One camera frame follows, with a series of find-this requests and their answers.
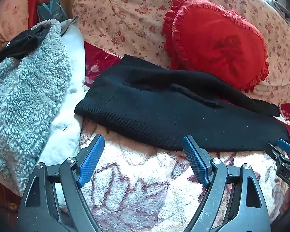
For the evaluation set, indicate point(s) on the red heart-shaped frilled pillow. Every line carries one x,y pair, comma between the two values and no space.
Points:
215,41

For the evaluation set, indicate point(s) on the person's right hand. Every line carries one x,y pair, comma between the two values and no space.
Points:
287,201

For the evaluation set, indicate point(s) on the red and white floral blanket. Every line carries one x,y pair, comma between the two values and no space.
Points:
140,188

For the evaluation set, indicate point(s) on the black cloth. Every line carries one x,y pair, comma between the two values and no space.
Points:
17,47

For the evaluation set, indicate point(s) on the grey fleece jacket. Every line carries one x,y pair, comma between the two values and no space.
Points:
21,101

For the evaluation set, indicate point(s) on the grey folded cloth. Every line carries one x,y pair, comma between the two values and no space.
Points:
279,9

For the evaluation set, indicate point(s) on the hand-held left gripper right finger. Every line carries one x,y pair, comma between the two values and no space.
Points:
194,160

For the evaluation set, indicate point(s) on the black knit pants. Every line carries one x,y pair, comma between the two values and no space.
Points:
159,116

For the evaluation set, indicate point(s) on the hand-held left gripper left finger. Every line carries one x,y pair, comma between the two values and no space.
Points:
93,159

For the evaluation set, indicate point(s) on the blue patterned bag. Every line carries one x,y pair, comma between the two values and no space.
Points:
52,9

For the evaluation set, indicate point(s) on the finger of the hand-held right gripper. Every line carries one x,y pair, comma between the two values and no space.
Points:
275,151
285,146

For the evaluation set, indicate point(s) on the pink floral pillow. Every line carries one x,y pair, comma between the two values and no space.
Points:
11,12

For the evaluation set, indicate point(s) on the red cloth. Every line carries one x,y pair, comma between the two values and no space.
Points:
33,2

